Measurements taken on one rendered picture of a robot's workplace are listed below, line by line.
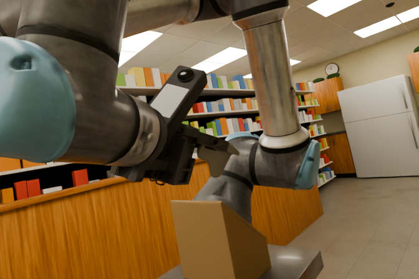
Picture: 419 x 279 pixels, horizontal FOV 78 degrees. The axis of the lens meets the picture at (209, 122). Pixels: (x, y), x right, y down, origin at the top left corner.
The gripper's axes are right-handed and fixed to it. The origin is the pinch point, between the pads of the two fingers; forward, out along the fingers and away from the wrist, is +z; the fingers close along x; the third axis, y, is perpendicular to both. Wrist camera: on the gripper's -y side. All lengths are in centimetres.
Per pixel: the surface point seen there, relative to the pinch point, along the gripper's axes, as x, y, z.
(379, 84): 116, -204, 490
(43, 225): -100, 61, 65
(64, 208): -98, 53, 74
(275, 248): 16.0, 21.3, 31.2
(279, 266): 17.9, 22.4, 21.8
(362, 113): 103, -151, 516
